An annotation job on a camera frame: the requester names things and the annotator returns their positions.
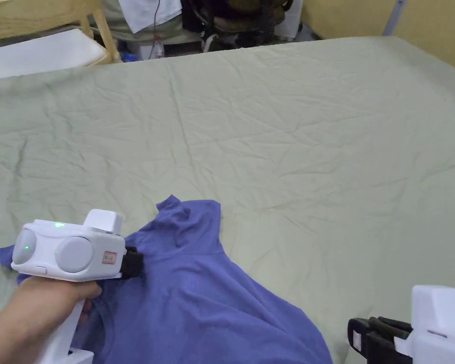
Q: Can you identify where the black office chair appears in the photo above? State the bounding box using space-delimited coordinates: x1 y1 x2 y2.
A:
181 0 305 51

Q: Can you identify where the white cloth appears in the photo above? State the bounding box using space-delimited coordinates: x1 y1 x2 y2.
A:
119 0 183 33

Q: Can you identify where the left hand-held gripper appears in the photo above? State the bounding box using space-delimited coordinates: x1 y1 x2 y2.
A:
10 209 145 364

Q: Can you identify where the person's left hand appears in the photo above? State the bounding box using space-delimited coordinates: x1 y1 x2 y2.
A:
18 276 103 328

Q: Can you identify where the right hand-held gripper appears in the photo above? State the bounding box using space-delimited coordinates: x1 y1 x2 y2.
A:
347 285 455 364

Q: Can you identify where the person's left forearm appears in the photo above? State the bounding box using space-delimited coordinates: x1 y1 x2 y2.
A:
0 291 63 364

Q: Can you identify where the wooden chair with white seat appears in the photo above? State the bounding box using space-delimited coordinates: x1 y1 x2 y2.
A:
0 0 123 81

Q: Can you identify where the bed with pale green sheet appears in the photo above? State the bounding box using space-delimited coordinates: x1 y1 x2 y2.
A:
0 36 455 364

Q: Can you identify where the blue shirt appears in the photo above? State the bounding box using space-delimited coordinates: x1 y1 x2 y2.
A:
0 194 334 364

